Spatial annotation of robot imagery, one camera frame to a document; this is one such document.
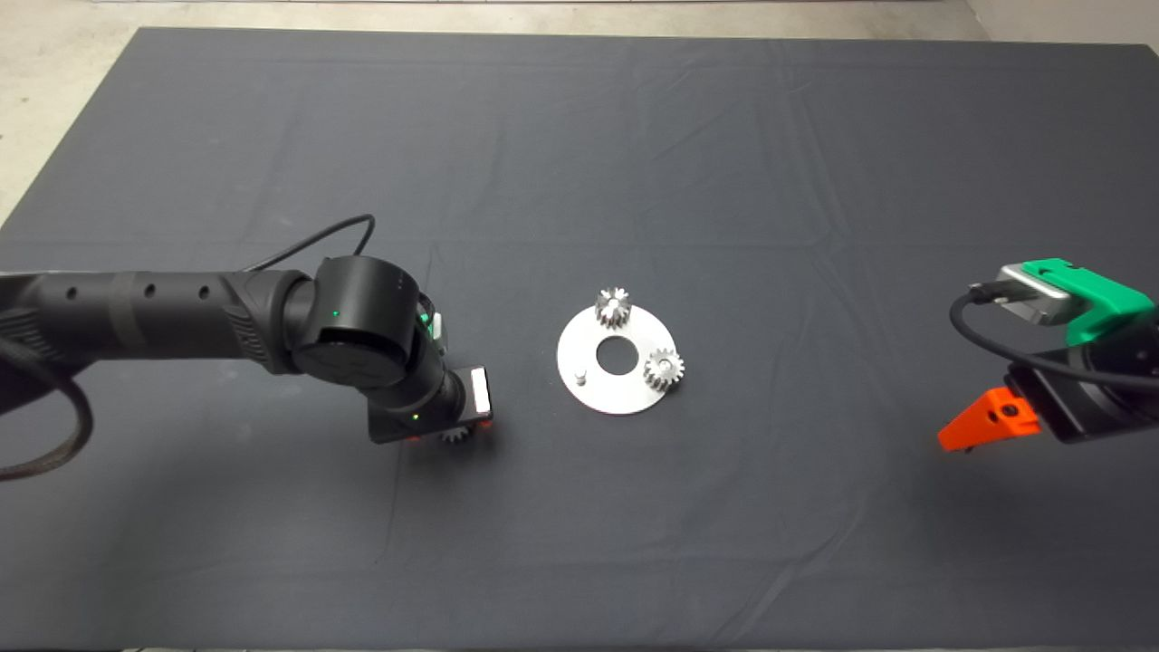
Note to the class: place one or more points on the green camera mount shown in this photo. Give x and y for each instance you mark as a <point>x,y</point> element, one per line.
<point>1100,303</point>
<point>422,317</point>

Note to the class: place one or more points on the left green camera mount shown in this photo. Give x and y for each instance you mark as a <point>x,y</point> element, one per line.
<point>422,317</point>

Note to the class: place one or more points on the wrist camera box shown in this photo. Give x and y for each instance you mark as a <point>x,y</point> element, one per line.
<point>1037,294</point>
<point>438,330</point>

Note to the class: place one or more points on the smaller steel gear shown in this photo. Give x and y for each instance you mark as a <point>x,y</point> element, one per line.
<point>455,437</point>

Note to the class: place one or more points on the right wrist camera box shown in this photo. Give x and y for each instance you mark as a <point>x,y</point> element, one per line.
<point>1037,294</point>

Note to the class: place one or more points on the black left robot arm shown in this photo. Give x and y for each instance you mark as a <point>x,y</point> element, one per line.
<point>136,312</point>

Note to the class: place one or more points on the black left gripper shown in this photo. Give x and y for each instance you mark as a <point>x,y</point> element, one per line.
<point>435,417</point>

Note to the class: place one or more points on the right green camera mount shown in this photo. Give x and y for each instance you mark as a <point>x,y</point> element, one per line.
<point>1100,303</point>

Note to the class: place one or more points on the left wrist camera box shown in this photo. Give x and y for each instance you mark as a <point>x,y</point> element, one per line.
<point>438,330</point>

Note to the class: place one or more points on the small steel gear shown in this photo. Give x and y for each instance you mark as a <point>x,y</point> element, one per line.
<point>613,312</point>
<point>661,373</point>

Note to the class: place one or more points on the round metal plate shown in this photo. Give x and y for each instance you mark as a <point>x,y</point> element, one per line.
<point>625,394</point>

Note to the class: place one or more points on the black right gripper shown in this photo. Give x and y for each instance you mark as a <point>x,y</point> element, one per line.
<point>1055,415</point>

